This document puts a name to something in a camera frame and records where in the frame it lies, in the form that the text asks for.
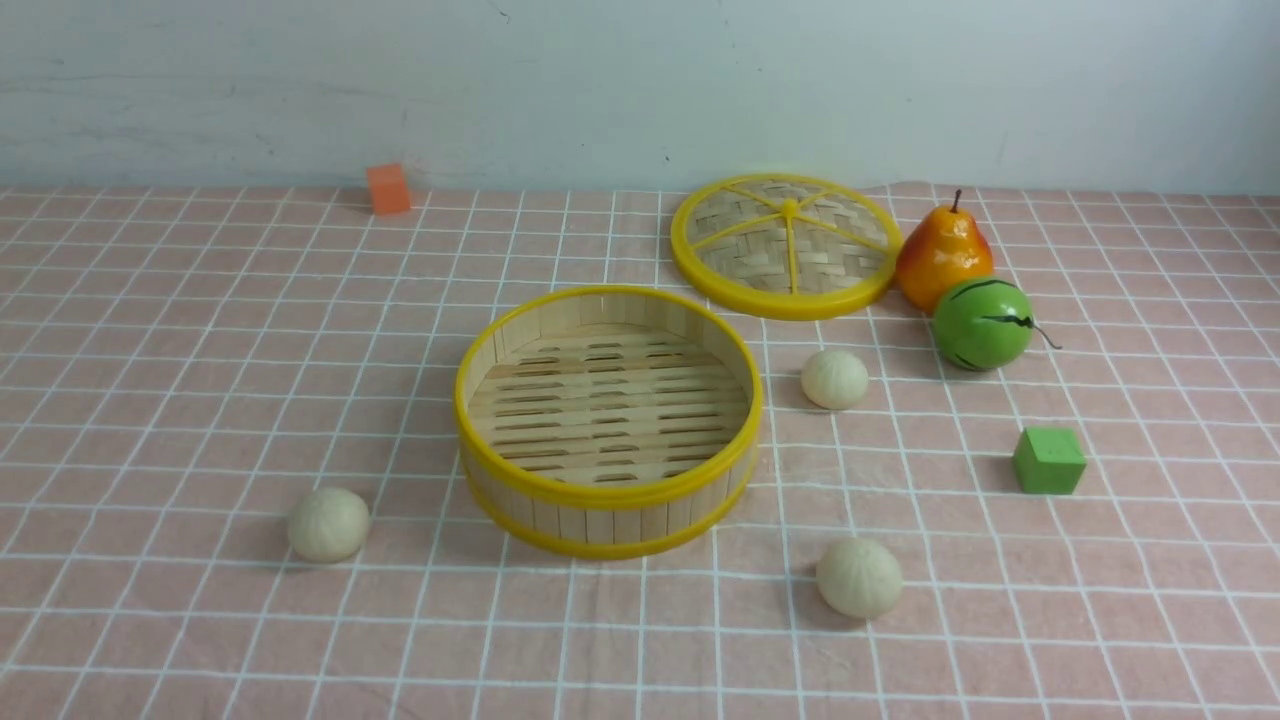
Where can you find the white bun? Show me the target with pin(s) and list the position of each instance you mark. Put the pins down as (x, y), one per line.
(328, 525)
(859, 578)
(835, 379)

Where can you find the bamboo steamer tray yellow rim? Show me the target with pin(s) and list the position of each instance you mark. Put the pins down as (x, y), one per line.
(608, 422)

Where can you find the woven bamboo steamer lid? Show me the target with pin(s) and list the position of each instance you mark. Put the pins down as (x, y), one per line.
(785, 247)

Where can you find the orange cube block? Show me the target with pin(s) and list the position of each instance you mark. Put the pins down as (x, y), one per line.
(389, 190)

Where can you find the orange yellow toy pear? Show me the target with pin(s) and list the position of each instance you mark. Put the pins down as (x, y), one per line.
(947, 248)

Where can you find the green cube block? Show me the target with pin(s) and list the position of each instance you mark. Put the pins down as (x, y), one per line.
(1048, 461)

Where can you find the pink checkered tablecloth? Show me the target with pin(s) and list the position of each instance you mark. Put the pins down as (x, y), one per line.
(181, 367)

